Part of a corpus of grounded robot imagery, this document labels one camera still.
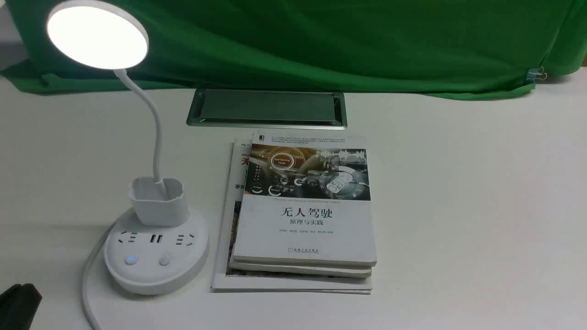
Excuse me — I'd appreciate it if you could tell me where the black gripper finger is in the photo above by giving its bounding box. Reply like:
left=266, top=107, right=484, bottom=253
left=0, top=283, right=42, bottom=330

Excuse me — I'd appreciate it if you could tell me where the white gooseneck desk lamp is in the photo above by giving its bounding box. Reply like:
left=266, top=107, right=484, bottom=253
left=46, top=0, right=209, bottom=295

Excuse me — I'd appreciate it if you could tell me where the bottom large thin book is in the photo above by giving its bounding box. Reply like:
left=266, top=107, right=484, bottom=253
left=211, top=138, right=373, bottom=295

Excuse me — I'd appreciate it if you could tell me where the white autonomous driving book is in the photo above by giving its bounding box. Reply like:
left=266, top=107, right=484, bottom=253
left=233, top=130, right=377, bottom=267

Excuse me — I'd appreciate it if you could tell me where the middle white book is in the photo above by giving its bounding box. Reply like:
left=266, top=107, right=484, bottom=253
left=228, top=202, right=372, bottom=279

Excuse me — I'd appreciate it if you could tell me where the green backdrop cloth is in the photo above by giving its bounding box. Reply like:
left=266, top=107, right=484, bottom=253
left=0, top=0, right=587, bottom=100

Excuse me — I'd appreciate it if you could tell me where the blue binder clip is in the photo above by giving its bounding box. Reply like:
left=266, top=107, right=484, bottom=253
left=526, top=66, right=548, bottom=83

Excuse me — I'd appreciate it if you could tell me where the white lamp power cord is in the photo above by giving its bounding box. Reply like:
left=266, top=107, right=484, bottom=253
left=81, top=232, right=110, bottom=330

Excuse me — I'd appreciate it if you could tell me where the silver desk cable hatch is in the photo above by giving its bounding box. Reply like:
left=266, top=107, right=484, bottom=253
left=185, top=88, right=348, bottom=130

